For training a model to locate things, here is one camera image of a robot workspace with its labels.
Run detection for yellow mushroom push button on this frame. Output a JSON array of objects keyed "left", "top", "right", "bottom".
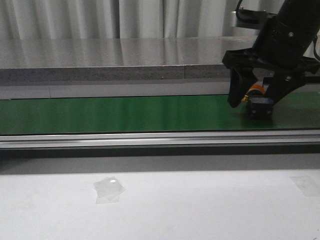
[{"left": 242, "top": 84, "right": 274, "bottom": 120}]

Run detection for aluminium conveyor front rail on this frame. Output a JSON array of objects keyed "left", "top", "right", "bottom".
[{"left": 0, "top": 129, "right": 320, "bottom": 150}]

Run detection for grey curtain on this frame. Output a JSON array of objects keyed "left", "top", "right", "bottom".
[{"left": 0, "top": 0, "right": 320, "bottom": 41}]

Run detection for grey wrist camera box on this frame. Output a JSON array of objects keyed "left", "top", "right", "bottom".
[{"left": 230, "top": 9, "right": 268, "bottom": 30}]

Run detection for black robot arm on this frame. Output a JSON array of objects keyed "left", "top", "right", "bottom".
[{"left": 222, "top": 0, "right": 320, "bottom": 108}]

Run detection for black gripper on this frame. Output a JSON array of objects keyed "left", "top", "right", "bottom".
[{"left": 222, "top": 12, "right": 320, "bottom": 108}]

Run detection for grey conveyor back guard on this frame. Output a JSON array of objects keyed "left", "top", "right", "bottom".
[{"left": 0, "top": 77, "right": 230, "bottom": 100}]

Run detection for green conveyor belt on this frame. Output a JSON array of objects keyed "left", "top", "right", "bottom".
[{"left": 0, "top": 92, "right": 320, "bottom": 135}]

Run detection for clear tape strip right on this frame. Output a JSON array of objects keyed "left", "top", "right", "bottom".
[{"left": 290, "top": 176, "right": 320, "bottom": 197}]

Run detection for black cable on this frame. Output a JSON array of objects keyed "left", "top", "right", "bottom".
[{"left": 312, "top": 34, "right": 320, "bottom": 61}]

